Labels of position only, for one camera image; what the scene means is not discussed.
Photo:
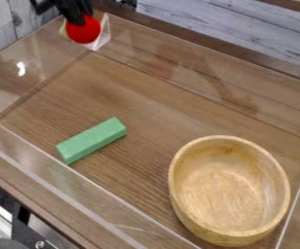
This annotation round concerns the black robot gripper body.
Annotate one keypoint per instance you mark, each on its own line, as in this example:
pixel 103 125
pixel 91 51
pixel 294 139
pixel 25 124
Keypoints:
pixel 45 5

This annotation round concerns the red plush strawberry toy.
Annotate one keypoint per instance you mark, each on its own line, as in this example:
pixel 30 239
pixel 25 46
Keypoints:
pixel 85 33

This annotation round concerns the clear acrylic tray wall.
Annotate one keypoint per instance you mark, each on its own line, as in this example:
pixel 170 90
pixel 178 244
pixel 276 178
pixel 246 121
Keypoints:
pixel 173 91

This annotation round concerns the green rectangular block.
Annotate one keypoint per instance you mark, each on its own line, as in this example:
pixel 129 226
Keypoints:
pixel 91 140

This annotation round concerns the wooden bowl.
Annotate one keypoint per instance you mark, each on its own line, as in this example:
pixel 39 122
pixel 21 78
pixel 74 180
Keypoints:
pixel 229 190

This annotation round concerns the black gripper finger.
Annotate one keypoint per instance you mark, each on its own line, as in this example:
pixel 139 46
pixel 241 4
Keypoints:
pixel 75 10

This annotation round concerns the black table leg bracket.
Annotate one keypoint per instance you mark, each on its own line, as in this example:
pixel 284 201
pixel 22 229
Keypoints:
pixel 23 233

